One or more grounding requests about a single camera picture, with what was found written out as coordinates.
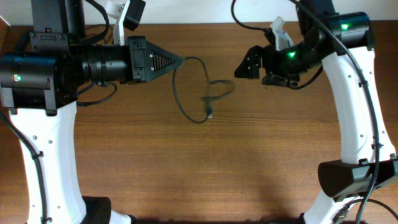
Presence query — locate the black USB cable bundle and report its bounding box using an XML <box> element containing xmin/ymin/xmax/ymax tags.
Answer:
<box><xmin>172</xmin><ymin>56</ymin><xmax>236</xmax><ymax>124</ymax></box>

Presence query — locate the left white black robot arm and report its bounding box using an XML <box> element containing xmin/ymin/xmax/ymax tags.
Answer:
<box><xmin>1</xmin><ymin>1</ymin><xmax>182</xmax><ymax>223</ymax></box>

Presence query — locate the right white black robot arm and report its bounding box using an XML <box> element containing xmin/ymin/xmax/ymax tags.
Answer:
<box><xmin>234</xmin><ymin>0</ymin><xmax>397</xmax><ymax>223</ymax></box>

